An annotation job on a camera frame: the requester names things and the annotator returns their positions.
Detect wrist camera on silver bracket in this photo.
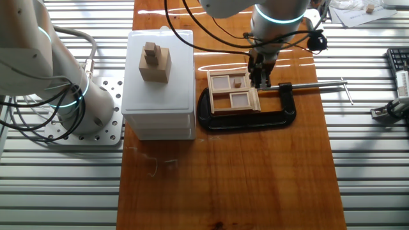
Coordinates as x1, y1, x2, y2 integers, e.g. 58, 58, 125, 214
303, 8, 329, 54

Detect white paper sheets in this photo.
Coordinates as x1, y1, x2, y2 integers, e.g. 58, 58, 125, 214
328, 3, 399, 28

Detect white crumpled tissue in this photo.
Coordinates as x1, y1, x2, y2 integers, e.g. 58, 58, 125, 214
330, 0, 365, 10

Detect black C-clamp with steel screw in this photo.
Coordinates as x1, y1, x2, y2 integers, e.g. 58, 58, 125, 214
197, 77, 355, 131

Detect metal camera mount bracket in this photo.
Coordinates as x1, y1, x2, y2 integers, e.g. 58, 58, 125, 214
370, 97, 409, 124

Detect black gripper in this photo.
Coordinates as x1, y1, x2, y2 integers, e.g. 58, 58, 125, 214
247, 50, 279, 89

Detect silver depth camera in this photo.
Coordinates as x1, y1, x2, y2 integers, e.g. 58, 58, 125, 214
395, 70, 409, 98

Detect wooden block piece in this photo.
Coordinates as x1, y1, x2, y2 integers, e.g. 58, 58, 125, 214
138, 42, 173, 84

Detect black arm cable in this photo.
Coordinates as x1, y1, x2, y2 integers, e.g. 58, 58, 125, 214
164, 0, 330, 56

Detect white plastic drawer cabinet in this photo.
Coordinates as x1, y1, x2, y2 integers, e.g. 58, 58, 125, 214
121, 27, 197, 141

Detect black keyboard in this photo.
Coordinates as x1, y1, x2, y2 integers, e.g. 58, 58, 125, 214
386, 47, 409, 72

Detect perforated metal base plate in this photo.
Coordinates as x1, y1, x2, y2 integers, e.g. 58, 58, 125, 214
43, 76, 125, 147

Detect miniature wooden sliding window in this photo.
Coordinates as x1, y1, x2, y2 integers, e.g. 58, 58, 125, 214
206, 69, 262, 115

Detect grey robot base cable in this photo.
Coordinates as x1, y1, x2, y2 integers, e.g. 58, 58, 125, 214
53, 26, 98, 80

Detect orange-brown wooden board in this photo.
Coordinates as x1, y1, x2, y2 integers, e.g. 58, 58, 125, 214
116, 0, 348, 230

